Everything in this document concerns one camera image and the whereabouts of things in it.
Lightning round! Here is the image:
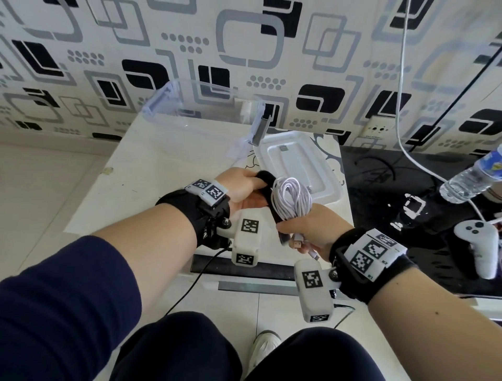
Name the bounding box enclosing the black camera cable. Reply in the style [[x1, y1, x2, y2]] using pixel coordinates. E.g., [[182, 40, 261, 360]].
[[331, 302, 356, 329], [163, 246, 234, 317]]

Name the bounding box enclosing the white game controller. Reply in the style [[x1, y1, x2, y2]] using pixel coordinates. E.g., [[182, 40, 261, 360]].
[[453, 219, 499, 280]]

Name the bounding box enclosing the clear plastic storage box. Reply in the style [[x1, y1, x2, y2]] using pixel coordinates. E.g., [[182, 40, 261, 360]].
[[142, 78, 271, 158]]

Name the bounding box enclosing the person's right forearm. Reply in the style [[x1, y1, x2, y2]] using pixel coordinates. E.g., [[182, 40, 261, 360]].
[[367, 266, 502, 381]]

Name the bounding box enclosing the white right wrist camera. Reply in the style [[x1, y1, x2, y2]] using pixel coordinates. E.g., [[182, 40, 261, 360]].
[[294, 258, 340, 324]]

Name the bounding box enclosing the white shoe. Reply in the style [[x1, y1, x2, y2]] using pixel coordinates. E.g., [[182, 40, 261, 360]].
[[247, 330, 282, 369]]

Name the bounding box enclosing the black left camera cable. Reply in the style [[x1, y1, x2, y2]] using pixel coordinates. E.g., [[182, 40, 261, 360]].
[[163, 246, 234, 317]]

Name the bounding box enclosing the black glass top cabinet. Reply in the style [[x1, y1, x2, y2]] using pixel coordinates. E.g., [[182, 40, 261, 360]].
[[190, 145, 502, 299]]

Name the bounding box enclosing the dark blue left sleeve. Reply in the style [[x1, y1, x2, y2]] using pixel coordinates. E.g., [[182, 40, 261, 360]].
[[0, 235, 143, 381]]

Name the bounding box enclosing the white USB cable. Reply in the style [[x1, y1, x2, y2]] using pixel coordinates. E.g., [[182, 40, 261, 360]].
[[270, 176, 321, 261]]

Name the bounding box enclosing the person's right hand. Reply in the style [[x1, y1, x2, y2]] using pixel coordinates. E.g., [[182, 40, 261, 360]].
[[276, 203, 355, 263]]

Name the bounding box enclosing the white low table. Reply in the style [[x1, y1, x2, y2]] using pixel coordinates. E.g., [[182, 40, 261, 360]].
[[64, 114, 353, 283]]

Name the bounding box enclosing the small white frame clip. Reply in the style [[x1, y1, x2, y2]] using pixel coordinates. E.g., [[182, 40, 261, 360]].
[[390, 193, 427, 232]]

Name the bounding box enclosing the black left wrist strap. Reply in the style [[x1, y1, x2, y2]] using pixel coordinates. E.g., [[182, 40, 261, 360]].
[[155, 180, 233, 250]]

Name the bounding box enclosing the black right wrist strap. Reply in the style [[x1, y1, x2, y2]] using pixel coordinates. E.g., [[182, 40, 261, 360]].
[[328, 227, 419, 305]]

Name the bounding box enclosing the white box lid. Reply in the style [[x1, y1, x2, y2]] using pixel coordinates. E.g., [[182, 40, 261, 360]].
[[253, 131, 346, 205]]

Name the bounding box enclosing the black wrist strap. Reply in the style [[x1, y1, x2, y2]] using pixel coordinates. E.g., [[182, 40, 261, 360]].
[[328, 227, 419, 305], [155, 180, 233, 250]]

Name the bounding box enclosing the person's right leg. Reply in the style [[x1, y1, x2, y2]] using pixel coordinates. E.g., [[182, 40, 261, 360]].
[[245, 327, 387, 381]]

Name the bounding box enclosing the person's left leg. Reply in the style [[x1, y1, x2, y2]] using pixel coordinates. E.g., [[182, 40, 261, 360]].
[[109, 312, 244, 381]]

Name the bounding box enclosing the person's left hand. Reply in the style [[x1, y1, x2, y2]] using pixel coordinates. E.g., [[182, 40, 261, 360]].
[[214, 167, 271, 216]]

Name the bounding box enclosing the black right camera cable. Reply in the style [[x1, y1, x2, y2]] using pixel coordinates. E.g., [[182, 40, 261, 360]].
[[331, 302, 356, 329]]

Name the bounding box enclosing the clear plastic water bottle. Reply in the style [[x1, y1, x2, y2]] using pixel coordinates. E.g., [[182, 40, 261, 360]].
[[439, 144, 502, 204]]

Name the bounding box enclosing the black velcro strap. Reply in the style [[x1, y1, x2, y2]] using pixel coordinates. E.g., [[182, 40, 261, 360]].
[[255, 170, 292, 247]]

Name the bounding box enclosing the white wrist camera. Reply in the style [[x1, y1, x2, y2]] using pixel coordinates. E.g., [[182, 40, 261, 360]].
[[294, 258, 340, 324], [232, 208, 263, 267]]

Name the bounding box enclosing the thin black cable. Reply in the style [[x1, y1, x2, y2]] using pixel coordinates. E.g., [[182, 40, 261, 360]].
[[352, 155, 397, 183]]

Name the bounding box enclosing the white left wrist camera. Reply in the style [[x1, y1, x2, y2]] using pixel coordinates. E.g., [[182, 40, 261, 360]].
[[232, 208, 263, 267]]

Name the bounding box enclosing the person's left forearm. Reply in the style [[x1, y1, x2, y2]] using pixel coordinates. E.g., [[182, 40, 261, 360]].
[[92, 203, 199, 327]]

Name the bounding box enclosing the person's leg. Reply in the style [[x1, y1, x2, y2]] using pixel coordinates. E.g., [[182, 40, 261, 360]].
[[245, 327, 387, 381], [109, 312, 244, 381]]

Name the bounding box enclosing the white hanging wall cable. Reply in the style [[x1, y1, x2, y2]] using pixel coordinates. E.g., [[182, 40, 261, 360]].
[[394, 0, 502, 227]]

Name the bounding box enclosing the white wall socket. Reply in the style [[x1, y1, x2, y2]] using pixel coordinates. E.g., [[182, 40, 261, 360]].
[[361, 117, 395, 138]]

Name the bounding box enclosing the white plug adapter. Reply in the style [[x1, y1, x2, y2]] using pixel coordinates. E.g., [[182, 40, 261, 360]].
[[235, 100, 256, 123]]

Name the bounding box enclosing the black hanging wall cable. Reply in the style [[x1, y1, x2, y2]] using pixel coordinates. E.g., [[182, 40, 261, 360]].
[[407, 51, 502, 152]]

